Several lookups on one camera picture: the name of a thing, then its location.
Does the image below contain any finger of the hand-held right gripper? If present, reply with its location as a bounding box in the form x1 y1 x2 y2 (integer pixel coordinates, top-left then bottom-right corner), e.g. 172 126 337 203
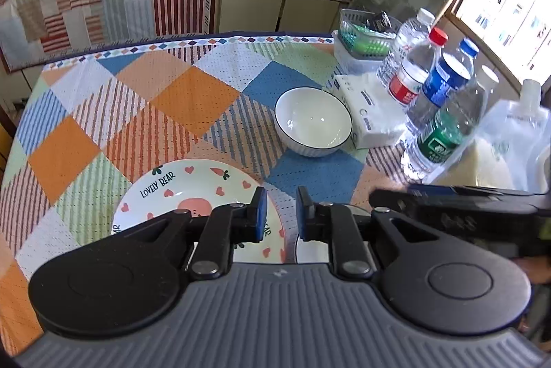
297 186 466 280
92 186 270 280
369 188 420 218

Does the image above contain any pink bear plate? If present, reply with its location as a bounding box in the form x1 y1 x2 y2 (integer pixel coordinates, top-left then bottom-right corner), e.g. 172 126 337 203
111 158 288 265

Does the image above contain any clear spouted pouch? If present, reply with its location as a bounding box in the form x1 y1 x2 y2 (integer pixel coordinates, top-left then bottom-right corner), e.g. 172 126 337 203
478 79 544 183

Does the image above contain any red cap water bottle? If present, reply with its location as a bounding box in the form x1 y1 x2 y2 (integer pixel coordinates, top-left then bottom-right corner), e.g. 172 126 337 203
387 27 449 107

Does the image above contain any white tissue pack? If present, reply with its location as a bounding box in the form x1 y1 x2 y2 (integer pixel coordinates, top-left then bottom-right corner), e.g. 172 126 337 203
332 74 409 149

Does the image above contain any beige kitchen cabinet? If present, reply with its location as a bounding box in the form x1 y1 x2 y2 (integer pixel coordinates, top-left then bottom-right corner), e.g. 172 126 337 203
215 0 351 35

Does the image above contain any clear bag of rice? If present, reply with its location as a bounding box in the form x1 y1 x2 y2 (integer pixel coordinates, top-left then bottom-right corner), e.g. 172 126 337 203
430 135 517 190

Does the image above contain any green label water bottle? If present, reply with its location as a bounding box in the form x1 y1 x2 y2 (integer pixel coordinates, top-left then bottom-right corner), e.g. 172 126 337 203
400 64 500 181

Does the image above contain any blue cap water bottle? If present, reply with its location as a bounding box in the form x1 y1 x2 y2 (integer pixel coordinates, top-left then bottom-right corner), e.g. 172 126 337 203
405 37 480 136

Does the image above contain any patchwork tablecloth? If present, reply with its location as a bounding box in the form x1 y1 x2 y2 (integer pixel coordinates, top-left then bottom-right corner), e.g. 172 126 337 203
0 33 431 356

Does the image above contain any white cap water bottle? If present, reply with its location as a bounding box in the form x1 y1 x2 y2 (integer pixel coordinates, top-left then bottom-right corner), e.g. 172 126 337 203
378 8 436 91

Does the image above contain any green plastic basket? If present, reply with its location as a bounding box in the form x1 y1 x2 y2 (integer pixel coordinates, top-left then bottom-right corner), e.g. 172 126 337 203
338 8 403 59

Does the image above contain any white plastic bag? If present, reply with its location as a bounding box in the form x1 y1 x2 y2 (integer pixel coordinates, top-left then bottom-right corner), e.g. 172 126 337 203
514 131 551 194

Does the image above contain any white plastic container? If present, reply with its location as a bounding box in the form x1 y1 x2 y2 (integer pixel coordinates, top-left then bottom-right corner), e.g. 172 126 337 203
331 30 390 76

